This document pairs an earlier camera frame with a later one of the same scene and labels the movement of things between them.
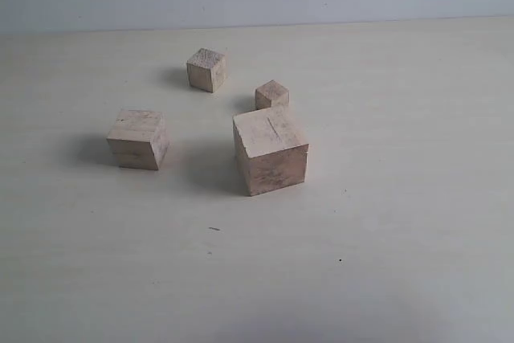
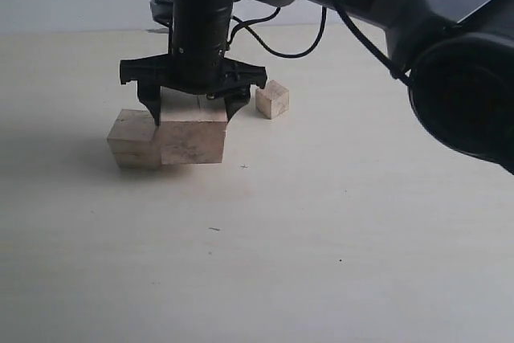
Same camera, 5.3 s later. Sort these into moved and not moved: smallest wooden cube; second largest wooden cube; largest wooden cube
Moved: largest wooden cube
Not moved: second largest wooden cube; smallest wooden cube
